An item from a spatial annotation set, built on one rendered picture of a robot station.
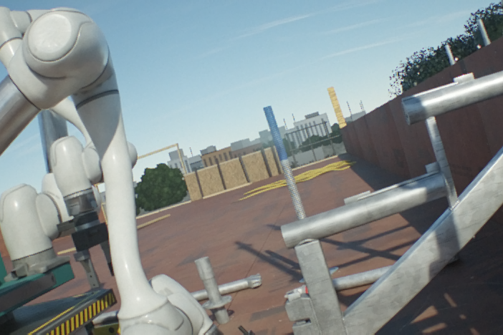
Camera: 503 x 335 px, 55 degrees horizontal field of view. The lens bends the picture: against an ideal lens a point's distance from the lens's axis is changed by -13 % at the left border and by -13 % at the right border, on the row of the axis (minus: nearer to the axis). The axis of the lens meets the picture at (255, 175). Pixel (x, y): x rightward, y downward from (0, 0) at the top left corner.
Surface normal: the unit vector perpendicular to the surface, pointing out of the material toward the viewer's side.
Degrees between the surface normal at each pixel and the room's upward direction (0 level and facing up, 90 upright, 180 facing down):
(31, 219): 88
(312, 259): 90
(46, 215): 88
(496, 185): 90
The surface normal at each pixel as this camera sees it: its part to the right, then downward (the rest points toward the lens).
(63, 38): 0.09, -0.10
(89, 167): 0.84, -0.22
